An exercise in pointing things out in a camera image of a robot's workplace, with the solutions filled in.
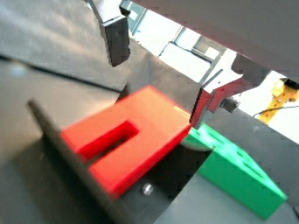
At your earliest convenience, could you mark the green shape-sorting board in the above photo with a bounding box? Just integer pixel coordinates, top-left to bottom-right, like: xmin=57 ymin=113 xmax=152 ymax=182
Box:
xmin=181 ymin=124 xmax=287 ymax=220

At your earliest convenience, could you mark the yellow stand outside enclosure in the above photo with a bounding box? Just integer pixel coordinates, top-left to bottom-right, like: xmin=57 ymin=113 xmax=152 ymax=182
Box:
xmin=256 ymin=78 xmax=299 ymax=124

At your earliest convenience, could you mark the red double-square block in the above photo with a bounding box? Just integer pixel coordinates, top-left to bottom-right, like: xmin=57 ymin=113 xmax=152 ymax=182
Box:
xmin=60 ymin=86 xmax=191 ymax=198

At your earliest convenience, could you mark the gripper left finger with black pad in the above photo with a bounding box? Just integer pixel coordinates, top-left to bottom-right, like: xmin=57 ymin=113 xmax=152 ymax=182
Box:
xmin=85 ymin=0 xmax=131 ymax=67

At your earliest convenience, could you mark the black L-shaped cradle stand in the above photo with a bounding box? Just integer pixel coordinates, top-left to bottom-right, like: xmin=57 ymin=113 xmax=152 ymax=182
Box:
xmin=25 ymin=82 xmax=215 ymax=224

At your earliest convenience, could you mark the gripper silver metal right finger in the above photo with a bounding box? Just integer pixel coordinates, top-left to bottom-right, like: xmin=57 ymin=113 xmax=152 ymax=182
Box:
xmin=189 ymin=53 xmax=269 ymax=129

